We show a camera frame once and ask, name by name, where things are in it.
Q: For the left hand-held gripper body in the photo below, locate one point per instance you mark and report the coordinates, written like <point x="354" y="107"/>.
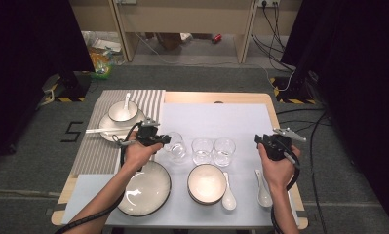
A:
<point x="148" y="135"/>

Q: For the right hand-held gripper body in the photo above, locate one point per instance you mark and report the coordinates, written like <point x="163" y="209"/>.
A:
<point x="276" y="148"/>

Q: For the clear drinking glass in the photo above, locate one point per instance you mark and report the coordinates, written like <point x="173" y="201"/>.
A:
<point x="202" y="152"/>
<point x="224" y="152"/>
<point x="177" y="151"/>

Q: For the white dark-rimmed bowl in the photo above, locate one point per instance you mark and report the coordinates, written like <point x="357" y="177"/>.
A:
<point x="117" y="113"/>
<point x="206" y="183"/>
<point x="206" y="204"/>

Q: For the white ceramic spoon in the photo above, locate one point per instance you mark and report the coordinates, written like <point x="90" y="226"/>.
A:
<point x="265" y="198"/>
<point x="229" y="201"/>
<point x="127" y="100"/>

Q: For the white dark-rimmed plate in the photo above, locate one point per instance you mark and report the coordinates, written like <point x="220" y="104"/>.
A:
<point x="107" y="125"/>
<point x="149" y="191"/>

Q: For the slim white chopstick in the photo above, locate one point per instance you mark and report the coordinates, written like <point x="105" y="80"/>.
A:
<point x="101" y="129"/>

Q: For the row of white chopsticks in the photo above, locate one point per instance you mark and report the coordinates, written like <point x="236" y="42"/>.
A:
<point x="295" y="211"/>

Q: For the person's left hand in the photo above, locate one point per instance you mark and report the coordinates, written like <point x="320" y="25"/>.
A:
<point x="138" y="157"/>

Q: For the person's right hand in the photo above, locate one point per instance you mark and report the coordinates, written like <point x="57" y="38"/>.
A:
<point x="280" y="175"/>

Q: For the pale table sheet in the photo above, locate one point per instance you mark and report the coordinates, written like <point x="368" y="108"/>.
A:
<point x="214" y="120"/>

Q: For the yellow black hazard tape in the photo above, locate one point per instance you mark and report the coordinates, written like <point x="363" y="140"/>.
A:
<point x="67" y="99"/>
<point x="296" y="101"/>

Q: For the grey striped placemat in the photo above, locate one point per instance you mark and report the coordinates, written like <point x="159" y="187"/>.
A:
<point x="91" y="152"/>

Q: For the black stand base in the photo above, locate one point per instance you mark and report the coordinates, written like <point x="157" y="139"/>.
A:
<point x="73" y="86"/>
<point x="304" y="86"/>

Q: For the yellow green plastic bag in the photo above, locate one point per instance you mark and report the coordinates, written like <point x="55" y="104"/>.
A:
<point x="101" y="65"/>

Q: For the brown cardboard box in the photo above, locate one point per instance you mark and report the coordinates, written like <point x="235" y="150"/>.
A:
<point x="171" y="40"/>

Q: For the clear plastic bag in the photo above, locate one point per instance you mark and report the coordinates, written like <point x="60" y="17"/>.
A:
<point x="104" y="44"/>

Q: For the white crumpled paper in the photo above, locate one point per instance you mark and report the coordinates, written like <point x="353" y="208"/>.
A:
<point x="186" y="36"/>

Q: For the red can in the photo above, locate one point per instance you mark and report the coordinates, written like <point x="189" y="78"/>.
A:
<point x="216" y="38"/>

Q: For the black curtain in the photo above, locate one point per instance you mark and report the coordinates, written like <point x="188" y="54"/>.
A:
<point x="26" y="48"/>
<point x="361" y="65"/>

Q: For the white wall socket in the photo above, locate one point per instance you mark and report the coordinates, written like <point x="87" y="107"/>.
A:
<point x="268" y="3"/>

